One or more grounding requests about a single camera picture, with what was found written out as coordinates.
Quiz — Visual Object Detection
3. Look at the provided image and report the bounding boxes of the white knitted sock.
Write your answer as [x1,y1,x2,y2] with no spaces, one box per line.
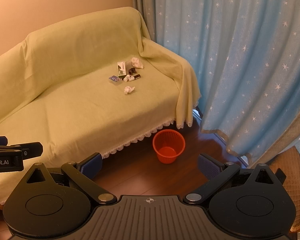
[130,57,145,69]

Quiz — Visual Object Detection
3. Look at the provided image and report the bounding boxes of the tan quilted cushion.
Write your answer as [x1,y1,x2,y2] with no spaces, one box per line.
[269,146,300,233]

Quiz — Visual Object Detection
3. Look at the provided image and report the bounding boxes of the orange plastic basket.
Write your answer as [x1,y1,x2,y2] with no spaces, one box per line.
[152,130,186,164]

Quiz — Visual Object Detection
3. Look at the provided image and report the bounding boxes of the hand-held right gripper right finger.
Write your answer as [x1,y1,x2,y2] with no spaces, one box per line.
[184,153,278,204]

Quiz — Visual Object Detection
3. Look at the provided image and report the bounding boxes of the blue star curtain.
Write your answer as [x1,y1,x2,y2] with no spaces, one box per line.
[131,0,300,168]

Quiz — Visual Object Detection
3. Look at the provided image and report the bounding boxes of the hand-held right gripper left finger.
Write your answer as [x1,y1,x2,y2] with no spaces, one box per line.
[26,152,117,205]

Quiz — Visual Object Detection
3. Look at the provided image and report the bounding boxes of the green and white box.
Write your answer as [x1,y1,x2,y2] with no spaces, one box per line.
[117,61,127,77]

